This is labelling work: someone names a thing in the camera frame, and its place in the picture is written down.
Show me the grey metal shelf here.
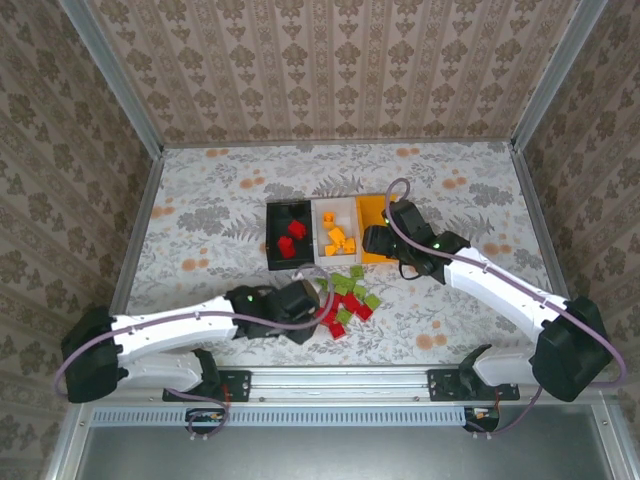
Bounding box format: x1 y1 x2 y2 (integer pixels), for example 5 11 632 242
74 404 616 480

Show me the white plastic bin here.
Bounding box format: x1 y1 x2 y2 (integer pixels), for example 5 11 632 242
310 197 362 266

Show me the yellow plastic bin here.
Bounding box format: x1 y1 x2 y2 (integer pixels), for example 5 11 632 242
355 194 401 265

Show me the floral patterned tablecloth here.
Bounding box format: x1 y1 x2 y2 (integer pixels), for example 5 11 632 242
124 142 571 369

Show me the aluminium side rail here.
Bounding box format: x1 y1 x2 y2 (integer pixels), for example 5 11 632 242
109 149 166 314
509 144 571 301

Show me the aluminium frame post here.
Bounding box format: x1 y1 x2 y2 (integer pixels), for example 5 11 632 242
59 0 164 159
512 0 609 151

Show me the aluminium mounting rail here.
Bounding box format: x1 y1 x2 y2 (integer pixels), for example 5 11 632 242
214 367 466 404

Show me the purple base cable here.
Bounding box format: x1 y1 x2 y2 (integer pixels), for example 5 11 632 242
469 387 544 439
172 391 231 441

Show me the black plastic bin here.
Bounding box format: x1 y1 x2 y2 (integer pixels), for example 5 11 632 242
265 200 317 272

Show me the grey slotted cable duct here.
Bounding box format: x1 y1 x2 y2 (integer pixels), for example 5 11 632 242
92 405 469 427

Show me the black connector box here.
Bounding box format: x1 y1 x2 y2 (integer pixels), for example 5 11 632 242
185 407 226 434
463 407 501 432

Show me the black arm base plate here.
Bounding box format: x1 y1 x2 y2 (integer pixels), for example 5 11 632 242
427 369 520 403
162 369 251 403

